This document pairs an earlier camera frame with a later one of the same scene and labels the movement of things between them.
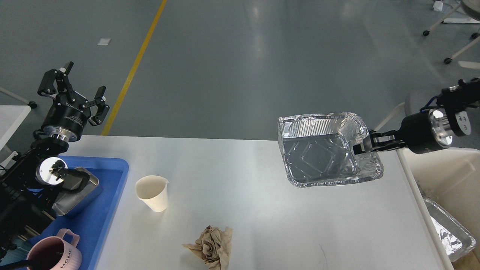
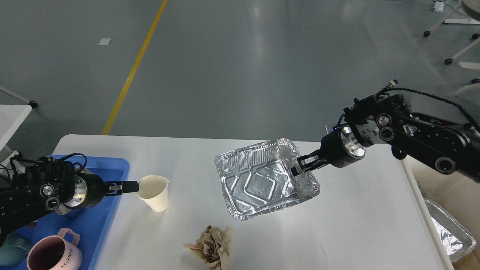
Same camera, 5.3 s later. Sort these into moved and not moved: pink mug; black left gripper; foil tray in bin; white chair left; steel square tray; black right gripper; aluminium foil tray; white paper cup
Moved: aluminium foil tray; black right gripper; black left gripper
Not moved: white paper cup; foil tray in bin; steel square tray; pink mug; white chair left
